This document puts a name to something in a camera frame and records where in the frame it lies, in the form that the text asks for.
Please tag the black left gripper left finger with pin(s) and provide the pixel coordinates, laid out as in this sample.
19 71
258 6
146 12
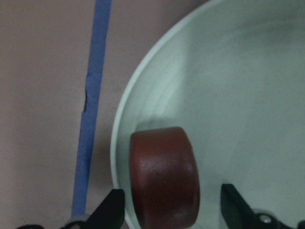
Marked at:
110 213

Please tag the light green plate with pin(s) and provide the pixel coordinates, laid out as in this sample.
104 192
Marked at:
232 75

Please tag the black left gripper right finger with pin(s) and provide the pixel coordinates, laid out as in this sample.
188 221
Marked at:
237 214

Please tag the brown bun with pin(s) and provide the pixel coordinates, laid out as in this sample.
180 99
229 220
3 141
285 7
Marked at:
164 179

